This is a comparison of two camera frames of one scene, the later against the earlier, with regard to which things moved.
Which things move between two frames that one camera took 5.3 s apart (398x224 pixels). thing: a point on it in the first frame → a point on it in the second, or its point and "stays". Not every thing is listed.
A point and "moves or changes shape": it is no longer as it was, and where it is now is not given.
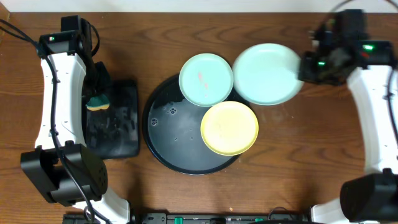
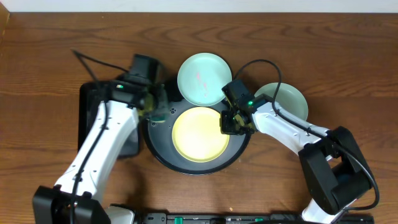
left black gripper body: (96, 88) → (158, 109)
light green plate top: (206, 79) stays
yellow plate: (229, 128) moves or changes shape
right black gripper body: (314, 64) → (230, 124)
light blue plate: (268, 74) → (289, 98)
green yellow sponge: (96, 103) → (158, 117)
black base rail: (198, 218) stays
